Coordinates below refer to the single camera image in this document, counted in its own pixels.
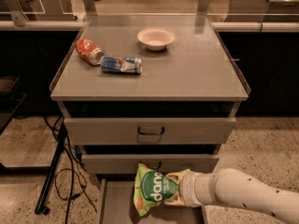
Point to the clear acrylic barrier rail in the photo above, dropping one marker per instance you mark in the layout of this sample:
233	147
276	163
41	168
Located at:
124	14

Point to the white paper bowl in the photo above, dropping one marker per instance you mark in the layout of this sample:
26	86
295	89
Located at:
156	38

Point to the background metal table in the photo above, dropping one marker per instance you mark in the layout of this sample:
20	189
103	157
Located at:
263	11

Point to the grey drawer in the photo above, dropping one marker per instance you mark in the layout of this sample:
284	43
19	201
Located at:
124	159
148	123
116	206

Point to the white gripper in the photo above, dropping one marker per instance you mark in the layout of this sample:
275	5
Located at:
187	188

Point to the green rice chip bag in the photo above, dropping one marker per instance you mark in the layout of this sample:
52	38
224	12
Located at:
151	189

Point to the crushed blue energy drink can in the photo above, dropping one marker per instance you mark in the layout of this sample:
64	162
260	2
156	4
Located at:
122	65

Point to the middle grey drawer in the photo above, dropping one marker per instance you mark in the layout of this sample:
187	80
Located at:
124	159

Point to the top grey drawer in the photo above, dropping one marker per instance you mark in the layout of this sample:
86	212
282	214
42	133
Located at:
148	123

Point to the grey drawer cabinet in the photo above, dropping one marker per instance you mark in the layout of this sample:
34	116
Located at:
194	68

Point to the bottom grey drawer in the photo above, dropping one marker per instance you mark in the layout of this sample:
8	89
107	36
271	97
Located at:
116	206

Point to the crushed orange soda can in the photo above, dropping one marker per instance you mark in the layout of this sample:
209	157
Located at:
89	51

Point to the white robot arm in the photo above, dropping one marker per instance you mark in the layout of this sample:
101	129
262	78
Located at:
235	189

